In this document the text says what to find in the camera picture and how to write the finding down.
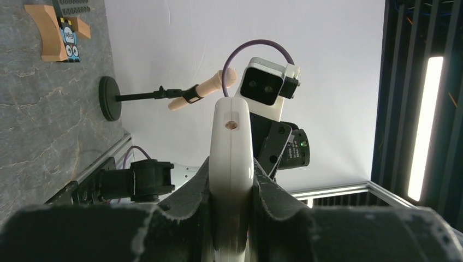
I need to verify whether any pink microphone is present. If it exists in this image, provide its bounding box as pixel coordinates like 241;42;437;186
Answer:
168;68;238;111

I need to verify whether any black microphone stand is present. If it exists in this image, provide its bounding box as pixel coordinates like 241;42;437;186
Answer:
98;76;203;122

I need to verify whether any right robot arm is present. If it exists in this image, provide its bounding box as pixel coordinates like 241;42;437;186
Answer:
97;113;310;203

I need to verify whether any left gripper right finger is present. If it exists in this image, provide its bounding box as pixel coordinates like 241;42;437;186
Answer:
251;162;462;261

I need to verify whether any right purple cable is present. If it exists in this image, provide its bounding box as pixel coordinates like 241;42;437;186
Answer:
221;39;295;98

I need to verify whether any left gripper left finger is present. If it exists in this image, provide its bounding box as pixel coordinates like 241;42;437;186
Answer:
1;162;212;261

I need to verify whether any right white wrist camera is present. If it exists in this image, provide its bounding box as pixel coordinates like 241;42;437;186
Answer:
235;57;300;121

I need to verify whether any ceiling light strip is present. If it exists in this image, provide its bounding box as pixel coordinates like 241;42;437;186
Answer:
407;56;443;201

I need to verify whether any blue owl number block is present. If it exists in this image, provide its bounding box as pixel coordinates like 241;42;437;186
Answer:
58;17;80;63

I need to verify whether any curved wooden arch block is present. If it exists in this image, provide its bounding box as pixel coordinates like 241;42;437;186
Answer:
24;4;68;62

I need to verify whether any grey lego baseplate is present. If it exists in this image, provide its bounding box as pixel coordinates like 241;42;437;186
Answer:
52;0;91;17

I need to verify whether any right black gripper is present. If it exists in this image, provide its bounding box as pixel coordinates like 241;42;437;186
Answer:
250;113;292;179

